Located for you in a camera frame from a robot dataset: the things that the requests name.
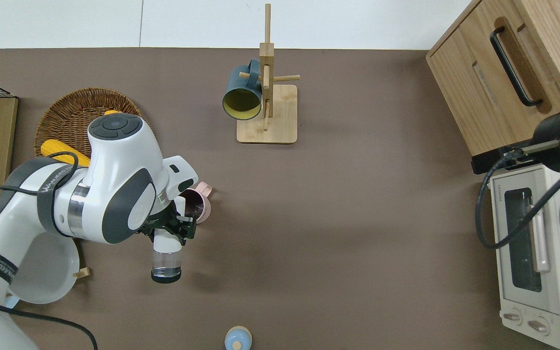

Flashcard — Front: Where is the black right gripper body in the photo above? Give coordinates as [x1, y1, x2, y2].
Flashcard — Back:
[489, 150, 513, 171]

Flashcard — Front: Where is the dark teal mug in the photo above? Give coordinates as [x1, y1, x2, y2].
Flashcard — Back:
[222, 58, 264, 120]

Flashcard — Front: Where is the round wicker basket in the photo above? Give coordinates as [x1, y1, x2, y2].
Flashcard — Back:
[34, 87, 147, 168]

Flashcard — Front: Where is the wooden mug tree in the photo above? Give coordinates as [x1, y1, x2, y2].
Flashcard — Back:
[237, 4, 301, 144]

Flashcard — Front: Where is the glass water bottle white cap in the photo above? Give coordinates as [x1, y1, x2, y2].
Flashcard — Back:
[151, 228, 183, 284]

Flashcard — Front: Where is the yellow corn cob blunt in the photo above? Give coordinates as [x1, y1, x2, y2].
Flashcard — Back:
[41, 140, 91, 167]

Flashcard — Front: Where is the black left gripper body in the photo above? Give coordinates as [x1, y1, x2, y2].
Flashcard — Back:
[137, 194, 186, 233]

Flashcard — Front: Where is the black velcro strap lettered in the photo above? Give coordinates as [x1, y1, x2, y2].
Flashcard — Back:
[37, 165, 79, 234]

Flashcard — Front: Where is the wooden cabinet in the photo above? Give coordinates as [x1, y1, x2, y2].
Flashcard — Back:
[426, 0, 560, 167]

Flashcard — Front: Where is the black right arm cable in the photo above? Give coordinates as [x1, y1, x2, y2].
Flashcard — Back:
[475, 151, 560, 249]

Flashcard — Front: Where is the blue service bell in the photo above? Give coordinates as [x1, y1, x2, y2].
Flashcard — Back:
[225, 326, 252, 350]

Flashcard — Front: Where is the white toaster oven handle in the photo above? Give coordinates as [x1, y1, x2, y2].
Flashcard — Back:
[528, 204, 551, 273]

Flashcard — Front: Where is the black cabinet handle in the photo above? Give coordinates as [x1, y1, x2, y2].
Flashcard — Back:
[490, 26, 544, 107]

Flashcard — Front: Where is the grey plate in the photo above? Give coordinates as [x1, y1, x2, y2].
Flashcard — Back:
[8, 233, 80, 305]

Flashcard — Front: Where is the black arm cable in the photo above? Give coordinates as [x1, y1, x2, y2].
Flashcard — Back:
[475, 151, 560, 249]
[0, 152, 98, 350]

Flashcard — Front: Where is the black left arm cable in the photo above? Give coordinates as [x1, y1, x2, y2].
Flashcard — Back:
[0, 152, 98, 350]

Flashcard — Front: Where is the pink mug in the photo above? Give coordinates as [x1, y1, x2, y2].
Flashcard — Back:
[179, 181, 213, 224]

